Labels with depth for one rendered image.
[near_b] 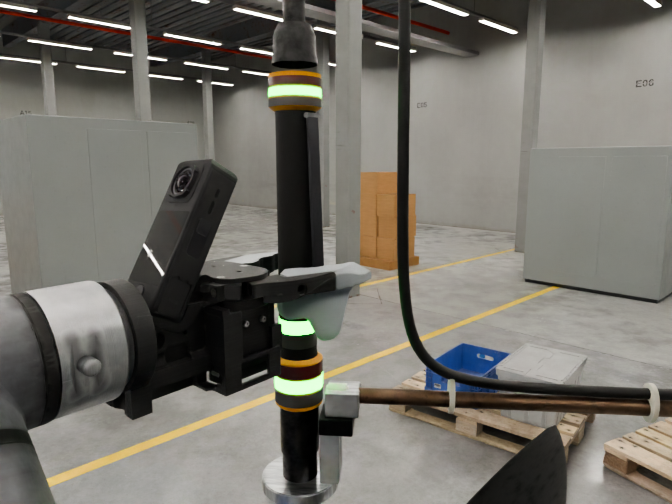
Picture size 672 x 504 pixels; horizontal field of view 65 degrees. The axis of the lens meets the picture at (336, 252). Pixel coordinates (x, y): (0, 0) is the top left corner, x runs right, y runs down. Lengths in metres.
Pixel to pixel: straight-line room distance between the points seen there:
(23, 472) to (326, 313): 0.23
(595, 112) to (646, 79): 1.13
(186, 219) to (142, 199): 6.56
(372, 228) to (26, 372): 8.73
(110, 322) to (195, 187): 0.11
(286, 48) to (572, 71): 13.19
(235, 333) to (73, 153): 6.30
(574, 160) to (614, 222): 0.98
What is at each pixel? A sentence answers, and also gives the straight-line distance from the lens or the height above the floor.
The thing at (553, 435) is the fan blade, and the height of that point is 1.41.
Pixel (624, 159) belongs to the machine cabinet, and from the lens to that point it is 7.67.
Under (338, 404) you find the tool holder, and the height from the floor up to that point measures 1.54.
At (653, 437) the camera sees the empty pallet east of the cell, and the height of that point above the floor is 0.14.
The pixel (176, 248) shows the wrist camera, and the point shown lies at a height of 1.69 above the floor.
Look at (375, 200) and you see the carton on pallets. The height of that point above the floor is 1.13.
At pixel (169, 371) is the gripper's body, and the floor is 1.61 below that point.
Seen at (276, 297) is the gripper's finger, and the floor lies 1.65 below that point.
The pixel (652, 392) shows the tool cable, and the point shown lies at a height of 1.56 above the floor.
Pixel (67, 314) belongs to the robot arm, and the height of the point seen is 1.67.
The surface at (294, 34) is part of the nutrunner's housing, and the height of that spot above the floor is 1.84.
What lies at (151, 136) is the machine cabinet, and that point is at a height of 2.07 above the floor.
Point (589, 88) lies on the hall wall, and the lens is 13.38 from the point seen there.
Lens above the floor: 1.75
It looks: 10 degrees down
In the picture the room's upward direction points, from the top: straight up
